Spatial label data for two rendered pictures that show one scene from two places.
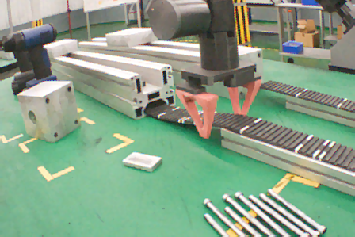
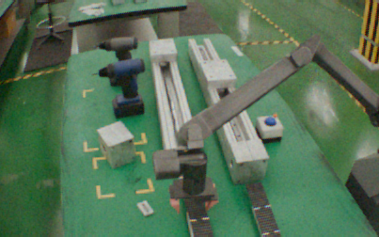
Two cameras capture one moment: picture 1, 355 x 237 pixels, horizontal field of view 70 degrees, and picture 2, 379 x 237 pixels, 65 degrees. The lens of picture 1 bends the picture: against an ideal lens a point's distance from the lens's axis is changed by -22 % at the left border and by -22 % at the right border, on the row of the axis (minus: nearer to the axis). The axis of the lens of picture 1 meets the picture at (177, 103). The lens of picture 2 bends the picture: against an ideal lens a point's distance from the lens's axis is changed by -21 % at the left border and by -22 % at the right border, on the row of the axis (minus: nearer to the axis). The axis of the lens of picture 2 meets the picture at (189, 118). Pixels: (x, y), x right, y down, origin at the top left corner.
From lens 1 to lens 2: 0.68 m
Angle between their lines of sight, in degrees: 29
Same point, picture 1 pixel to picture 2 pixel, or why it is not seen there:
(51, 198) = (94, 210)
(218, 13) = (189, 170)
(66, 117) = (125, 156)
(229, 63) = (192, 192)
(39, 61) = (127, 86)
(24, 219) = (78, 215)
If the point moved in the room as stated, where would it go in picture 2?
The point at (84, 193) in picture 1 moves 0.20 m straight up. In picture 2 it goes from (110, 214) to (96, 165)
